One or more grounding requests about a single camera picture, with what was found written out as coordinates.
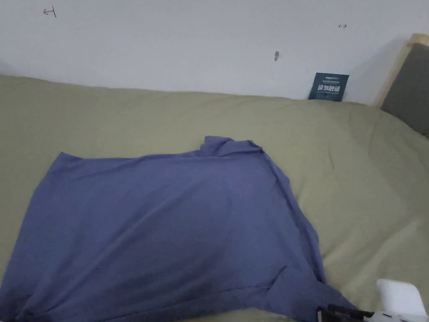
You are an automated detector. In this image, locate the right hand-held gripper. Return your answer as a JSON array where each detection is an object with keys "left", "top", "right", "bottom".
[{"left": 317, "top": 278, "right": 424, "bottom": 322}]

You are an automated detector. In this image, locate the blue shirt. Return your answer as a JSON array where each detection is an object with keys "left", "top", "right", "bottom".
[{"left": 0, "top": 135, "right": 359, "bottom": 322}]

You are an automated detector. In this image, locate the bed with pale green sheet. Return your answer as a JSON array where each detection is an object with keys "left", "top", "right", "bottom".
[{"left": 0, "top": 74, "right": 429, "bottom": 322}]

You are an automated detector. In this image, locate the dark blue card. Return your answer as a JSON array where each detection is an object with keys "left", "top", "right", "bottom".
[{"left": 308, "top": 72, "right": 350, "bottom": 102}]

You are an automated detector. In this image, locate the grey padded headboard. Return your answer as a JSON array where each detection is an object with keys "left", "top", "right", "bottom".
[{"left": 374, "top": 33, "right": 429, "bottom": 138}]

